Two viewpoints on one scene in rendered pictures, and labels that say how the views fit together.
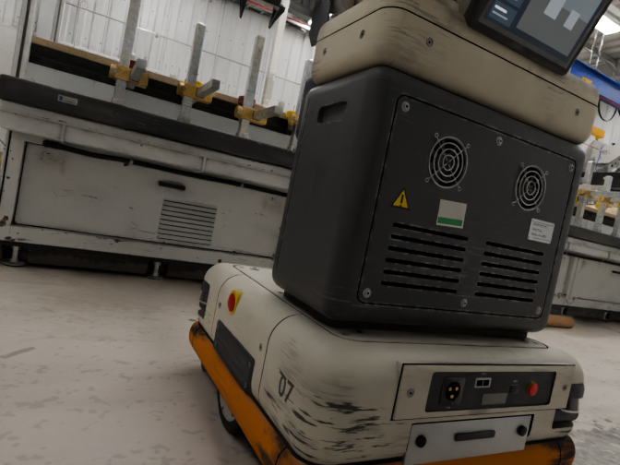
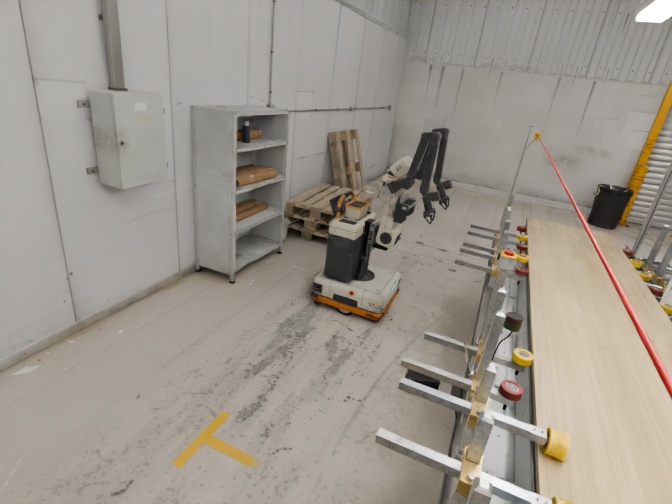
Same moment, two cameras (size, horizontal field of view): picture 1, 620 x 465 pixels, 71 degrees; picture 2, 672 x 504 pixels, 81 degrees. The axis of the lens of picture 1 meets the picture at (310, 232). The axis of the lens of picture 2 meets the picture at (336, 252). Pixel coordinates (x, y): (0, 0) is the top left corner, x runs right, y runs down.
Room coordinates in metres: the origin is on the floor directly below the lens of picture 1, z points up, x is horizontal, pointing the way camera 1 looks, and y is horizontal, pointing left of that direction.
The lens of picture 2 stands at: (3.29, -2.46, 1.87)
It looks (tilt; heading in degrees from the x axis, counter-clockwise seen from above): 23 degrees down; 139
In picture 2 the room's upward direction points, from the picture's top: 7 degrees clockwise
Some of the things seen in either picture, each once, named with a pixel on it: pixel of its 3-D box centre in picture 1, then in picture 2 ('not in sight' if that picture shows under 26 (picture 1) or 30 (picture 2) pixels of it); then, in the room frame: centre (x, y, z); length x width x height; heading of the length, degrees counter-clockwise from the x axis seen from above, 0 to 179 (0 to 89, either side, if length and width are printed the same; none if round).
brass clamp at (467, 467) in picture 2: not in sight; (470, 469); (2.99, -1.63, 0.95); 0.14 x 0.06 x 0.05; 118
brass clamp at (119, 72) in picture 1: (128, 76); not in sight; (1.69, 0.79, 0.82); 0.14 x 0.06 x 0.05; 118
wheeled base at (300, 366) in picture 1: (362, 352); (357, 285); (0.98, -0.17, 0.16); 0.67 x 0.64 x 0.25; 28
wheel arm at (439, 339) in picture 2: not in sight; (472, 350); (2.60, -1.01, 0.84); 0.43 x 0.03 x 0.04; 28
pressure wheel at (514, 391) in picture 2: not in sight; (508, 397); (2.86, -1.15, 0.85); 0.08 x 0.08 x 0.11
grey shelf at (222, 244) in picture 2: not in sight; (243, 190); (-0.21, -0.76, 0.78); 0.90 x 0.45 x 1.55; 118
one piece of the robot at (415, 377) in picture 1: (493, 387); not in sight; (0.71, -0.34, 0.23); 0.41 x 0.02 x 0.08; 118
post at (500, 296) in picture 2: not in sight; (487, 335); (2.63, -0.95, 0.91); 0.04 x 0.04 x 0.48; 28
